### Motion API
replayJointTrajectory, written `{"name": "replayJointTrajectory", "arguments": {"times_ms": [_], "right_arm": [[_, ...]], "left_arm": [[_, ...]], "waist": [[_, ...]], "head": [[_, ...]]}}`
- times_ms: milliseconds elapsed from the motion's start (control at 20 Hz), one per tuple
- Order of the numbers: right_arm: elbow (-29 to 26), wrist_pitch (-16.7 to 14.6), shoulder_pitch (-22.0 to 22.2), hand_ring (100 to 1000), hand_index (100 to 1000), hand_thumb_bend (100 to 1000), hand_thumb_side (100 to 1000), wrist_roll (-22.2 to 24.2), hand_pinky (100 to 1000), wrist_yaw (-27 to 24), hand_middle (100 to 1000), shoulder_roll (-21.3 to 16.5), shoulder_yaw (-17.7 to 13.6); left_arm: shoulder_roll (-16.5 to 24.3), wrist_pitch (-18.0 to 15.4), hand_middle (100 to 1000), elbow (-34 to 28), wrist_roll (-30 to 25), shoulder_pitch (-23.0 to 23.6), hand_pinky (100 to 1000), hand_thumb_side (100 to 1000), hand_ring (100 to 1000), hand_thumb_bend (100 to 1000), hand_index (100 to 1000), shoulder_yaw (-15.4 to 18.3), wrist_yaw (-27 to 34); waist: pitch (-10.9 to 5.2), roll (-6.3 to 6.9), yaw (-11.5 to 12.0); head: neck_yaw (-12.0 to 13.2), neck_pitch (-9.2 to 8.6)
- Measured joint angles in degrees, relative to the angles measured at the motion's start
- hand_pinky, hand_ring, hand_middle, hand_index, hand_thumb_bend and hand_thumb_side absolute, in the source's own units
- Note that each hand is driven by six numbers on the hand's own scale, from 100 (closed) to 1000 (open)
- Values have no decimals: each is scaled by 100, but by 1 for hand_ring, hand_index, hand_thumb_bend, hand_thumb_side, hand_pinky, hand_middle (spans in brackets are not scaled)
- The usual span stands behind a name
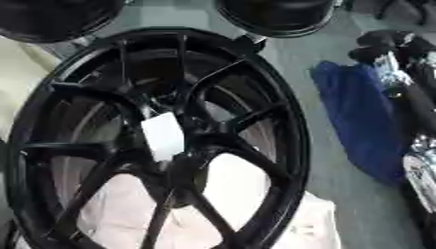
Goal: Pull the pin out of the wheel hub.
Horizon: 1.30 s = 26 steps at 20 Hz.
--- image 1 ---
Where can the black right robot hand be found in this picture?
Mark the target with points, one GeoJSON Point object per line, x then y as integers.
{"type": "Point", "coordinates": [421, 100]}

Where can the black spoked wheel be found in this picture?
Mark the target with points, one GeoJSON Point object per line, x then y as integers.
{"type": "Point", "coordinates": [267, 107]}

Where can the white pin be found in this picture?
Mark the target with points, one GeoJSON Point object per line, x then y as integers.
{"type": "Point", "coordinates": [163, 136]}

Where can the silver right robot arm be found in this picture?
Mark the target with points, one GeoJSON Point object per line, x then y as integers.
{"type": "Point", "coordinates": [423, 175]}

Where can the black chair base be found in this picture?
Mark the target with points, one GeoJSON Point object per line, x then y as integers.
{"type": "Point", "coordinates": [413, 9]}

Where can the blue cloth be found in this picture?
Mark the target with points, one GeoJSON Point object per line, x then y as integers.
{"type": "Point", "coordinates": [363, 120]}

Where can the large black round wheel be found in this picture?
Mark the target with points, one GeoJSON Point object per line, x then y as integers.
{"type": "Point", "coordinates": [51, 17]}

